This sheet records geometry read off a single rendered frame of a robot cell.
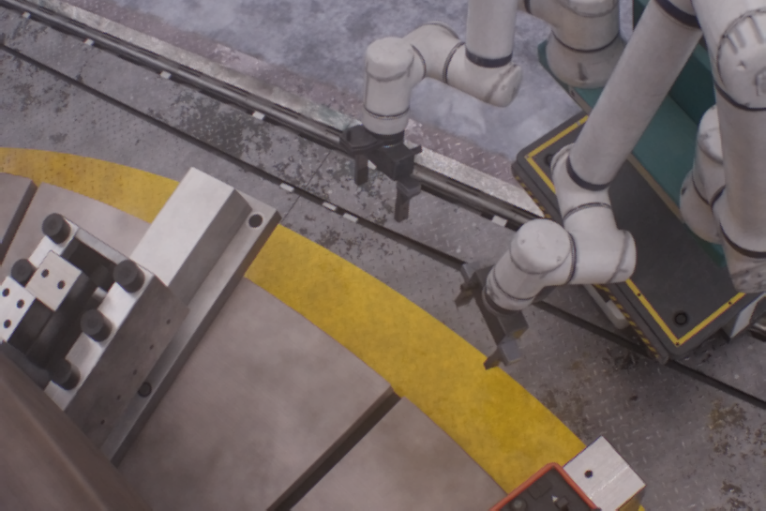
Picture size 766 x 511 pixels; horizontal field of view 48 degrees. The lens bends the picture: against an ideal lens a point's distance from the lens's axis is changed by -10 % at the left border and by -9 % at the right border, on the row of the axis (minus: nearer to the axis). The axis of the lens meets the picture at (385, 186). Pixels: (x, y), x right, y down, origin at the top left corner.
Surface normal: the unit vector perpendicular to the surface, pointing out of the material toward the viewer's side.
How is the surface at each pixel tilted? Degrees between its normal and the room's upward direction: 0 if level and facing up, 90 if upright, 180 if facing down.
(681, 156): 0
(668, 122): 0
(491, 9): 71
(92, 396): 90
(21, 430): 11
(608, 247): 28
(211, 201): 0
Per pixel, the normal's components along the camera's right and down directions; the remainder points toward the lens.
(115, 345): 0.83, 0.37
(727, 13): -0.76, -0.27
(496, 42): 0.14, 0.68
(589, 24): -0.01, 0.87
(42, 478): 0.10, -0.74
